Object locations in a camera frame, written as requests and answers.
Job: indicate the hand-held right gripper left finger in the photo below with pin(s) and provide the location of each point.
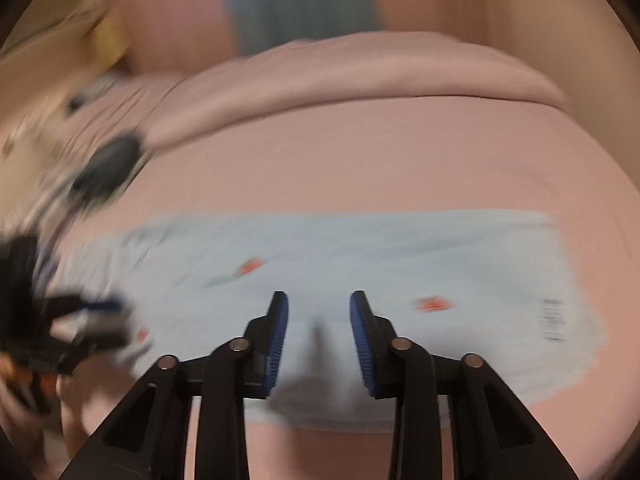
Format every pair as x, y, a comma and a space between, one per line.
276, 345

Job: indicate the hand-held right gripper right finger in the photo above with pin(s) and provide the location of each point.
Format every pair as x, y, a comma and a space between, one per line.
362, 347

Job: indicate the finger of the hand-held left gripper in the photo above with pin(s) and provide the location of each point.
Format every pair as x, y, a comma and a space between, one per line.
102, 322

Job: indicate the light blue pants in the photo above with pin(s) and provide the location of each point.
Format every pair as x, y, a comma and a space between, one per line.
350, 250

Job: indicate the plaid cloth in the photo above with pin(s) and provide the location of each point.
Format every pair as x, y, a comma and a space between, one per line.
52, 210

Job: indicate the dark folded garment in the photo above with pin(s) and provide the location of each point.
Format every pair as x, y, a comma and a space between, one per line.
107, 165

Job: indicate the small checked cloth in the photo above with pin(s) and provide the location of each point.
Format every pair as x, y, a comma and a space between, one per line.
95, 89

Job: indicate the pink pillow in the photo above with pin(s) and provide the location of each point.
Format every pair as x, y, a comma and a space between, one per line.
130, 105

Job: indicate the white shelf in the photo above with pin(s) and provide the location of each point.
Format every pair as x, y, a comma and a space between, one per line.
50, 30

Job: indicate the yellow tassel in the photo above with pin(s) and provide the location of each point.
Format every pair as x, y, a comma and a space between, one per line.
112, 40

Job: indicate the pink duvet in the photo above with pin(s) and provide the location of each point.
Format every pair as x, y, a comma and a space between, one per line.
350, 70

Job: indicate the blue curtain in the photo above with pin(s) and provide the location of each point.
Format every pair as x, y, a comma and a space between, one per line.
300, 0

